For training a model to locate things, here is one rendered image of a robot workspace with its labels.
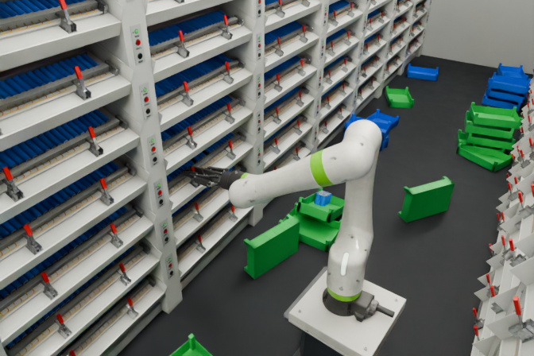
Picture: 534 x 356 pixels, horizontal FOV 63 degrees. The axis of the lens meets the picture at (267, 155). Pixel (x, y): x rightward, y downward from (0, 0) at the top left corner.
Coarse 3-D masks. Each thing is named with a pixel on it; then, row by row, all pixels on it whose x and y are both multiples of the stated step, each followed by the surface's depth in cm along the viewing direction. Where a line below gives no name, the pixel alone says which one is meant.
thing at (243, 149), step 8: (240, 128) 216; (248, 136) 216; (232, 144) 213; (248, 144) 217; (224, 152) 207; (240, 152) 211; (248, 152) 216; (224, 160) 203; (240, 160) 213; (200, 184) 188; (168, 192) 179; (176, 192) 180; (184, 192) 182; (192, 192) 183; (176, 200) 177; (184, 200) 180; (176, 208) 178
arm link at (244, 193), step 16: (304, 160) 138; (256, 176) 149; (272, 176) 144; (288, 176) 139; (304, 176) 136; (240, 192) 149; (256, 192) 147; (272, 192) 145; (288, 192) 143; (240, 208) 154
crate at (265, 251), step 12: (288, 216) 221; (276, 228) 213; (288, 228) 214; (252, 240) 206; (264, 240) 206; (276, 240) 210; (288, 240) 218; (252, 252) 204; (264, 252) 208; (276, 252) 215; (288, 252) 223; (252, 264) 208; (264, 264) 212; (276, 264) 219; (252, 276) 212
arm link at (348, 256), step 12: (336, 240) 155; (348, 240) 152; (360, 240) 153; (336, 252) 148; (348, 252) 147; (360, 252) 148; (336, 264) 146; (348, 264) 144; (360, 264) 145; (336, 276) 148; (348, 276) 146; (360, 276) 148; (336, 288) 151; (348, 288) 149; (360, 288) 152; (348, 300) 152
